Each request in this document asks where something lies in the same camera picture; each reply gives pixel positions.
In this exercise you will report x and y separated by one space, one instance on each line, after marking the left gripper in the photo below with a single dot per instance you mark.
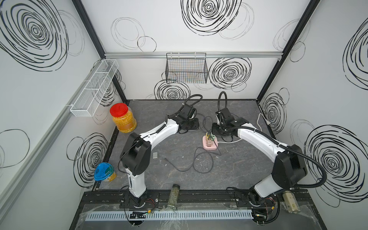
196 124

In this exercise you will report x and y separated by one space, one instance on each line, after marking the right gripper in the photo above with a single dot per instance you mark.
213 131

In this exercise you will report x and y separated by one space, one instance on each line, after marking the pink power strip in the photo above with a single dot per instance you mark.
213 147

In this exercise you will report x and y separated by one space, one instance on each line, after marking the brown pink charger plug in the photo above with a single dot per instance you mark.
209 142

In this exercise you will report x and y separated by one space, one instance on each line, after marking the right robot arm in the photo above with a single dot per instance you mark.
289 161

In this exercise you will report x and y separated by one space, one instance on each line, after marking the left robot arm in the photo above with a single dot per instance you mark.
135 156

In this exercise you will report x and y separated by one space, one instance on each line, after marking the red lid corn jar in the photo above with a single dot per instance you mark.
123 117

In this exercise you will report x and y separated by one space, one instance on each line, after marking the glass spice bottle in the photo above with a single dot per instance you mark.
173 197

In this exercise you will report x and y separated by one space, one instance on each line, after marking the blue lid jar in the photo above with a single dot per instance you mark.
104 172

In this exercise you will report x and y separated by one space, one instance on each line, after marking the beige small bottle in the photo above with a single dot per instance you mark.
291 202

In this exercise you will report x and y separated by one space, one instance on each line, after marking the black wire basket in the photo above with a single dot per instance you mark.
187 70

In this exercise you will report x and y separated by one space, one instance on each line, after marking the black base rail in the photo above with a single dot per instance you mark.
158 198

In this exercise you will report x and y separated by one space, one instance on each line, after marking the white slotted cable duct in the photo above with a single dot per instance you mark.
169 215

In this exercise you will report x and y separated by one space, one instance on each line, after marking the aluminium wall rail back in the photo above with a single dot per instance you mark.
229 54

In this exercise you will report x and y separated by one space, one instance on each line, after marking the aluminium wall rail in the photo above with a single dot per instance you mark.
229 54
32 161

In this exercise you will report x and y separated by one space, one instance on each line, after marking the white wire shelf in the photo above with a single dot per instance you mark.
95 88

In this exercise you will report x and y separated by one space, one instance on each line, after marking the aluminium wall rail left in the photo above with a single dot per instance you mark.
32 161

